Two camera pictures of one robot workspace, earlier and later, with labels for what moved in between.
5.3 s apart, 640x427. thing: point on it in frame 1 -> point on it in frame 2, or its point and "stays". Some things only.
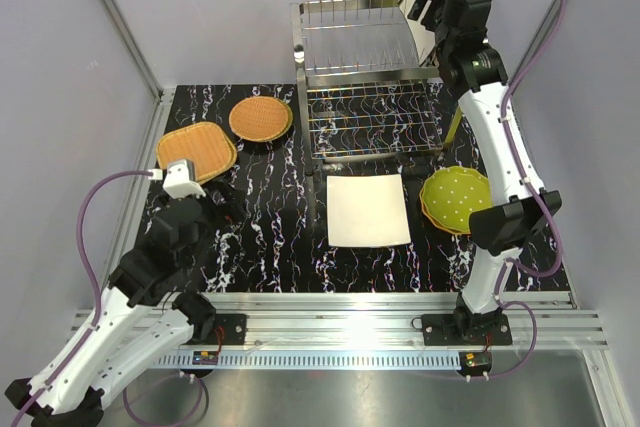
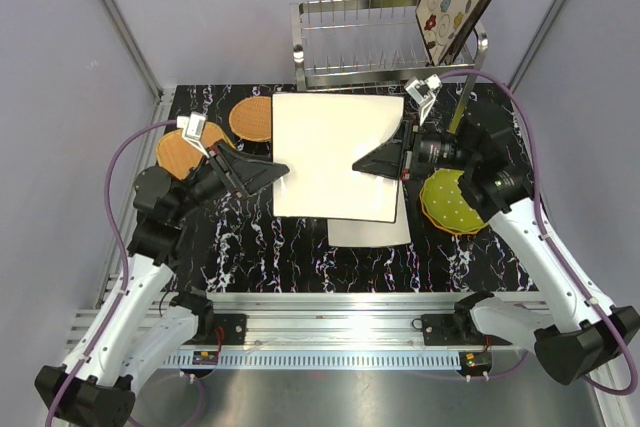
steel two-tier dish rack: x=365 y=94 stays
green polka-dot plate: x=453 y=194 stays
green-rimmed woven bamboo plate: x=289 y=124 -> x=251 y=118
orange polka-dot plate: x=426 y=211 stays
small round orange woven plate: x=258 y=118 stays
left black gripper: x=233 y=210 -> x=243 y=174
